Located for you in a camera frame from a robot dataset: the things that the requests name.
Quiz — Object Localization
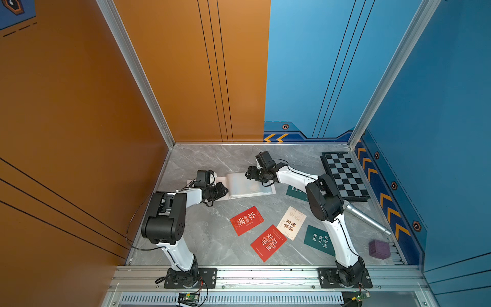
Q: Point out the pink photo album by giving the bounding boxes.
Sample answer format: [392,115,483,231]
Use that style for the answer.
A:
[191,173,276,201]

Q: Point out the red card white characters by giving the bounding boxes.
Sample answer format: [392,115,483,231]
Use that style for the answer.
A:
[230,206,264,236]

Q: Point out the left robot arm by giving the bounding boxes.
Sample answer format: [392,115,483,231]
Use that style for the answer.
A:
[141,182,229,288]

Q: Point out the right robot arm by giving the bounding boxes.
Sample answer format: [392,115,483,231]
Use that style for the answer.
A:
[245,163,368,287]

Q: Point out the green card upper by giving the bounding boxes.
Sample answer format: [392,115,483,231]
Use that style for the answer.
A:
[286,185,308,202]

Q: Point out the green card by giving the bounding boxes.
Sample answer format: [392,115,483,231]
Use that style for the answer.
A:
[286,185,308,202]
[304,225,336,257]

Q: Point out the cream card red characters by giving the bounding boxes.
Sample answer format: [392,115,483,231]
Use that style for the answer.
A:
[277,207,307,240]

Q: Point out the black white chessboard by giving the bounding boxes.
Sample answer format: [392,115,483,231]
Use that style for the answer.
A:
[320,152,370,202]

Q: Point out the green card lower right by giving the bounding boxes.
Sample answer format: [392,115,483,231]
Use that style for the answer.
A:
[304,225,336,257]

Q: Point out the silver microphone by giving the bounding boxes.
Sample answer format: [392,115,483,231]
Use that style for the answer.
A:
[344,201,391,236]

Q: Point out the left green circuit board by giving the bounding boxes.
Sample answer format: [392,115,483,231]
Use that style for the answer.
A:
[176,292,201,307]

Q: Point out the green circuit board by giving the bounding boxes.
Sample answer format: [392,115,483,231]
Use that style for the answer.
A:
[176,292,201,307]
[350,292,371,306]

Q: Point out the purple cube box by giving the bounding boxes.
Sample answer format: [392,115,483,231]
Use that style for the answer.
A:
[368,240,391,260]

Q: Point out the right green circuit board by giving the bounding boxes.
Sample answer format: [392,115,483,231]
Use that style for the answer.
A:
[350,292,371,306]

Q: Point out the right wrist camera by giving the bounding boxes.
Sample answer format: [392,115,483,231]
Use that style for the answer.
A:
[256,151,276,170]

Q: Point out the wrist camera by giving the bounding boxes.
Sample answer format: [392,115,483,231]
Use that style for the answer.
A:
[194,170,216,189]
[256,151,276,170]

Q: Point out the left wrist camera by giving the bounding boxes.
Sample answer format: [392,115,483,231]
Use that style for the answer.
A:
[194,170,216,189]

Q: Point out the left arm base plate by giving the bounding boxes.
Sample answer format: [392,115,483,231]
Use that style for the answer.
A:
[163,267,217,289]

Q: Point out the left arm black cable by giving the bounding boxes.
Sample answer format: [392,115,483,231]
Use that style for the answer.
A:
[125,189,170,252]

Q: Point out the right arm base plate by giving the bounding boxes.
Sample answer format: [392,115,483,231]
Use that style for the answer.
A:
[317,267,373,289]

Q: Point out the aluminium front rail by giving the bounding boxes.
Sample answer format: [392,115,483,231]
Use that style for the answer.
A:
[109,266,430,292]

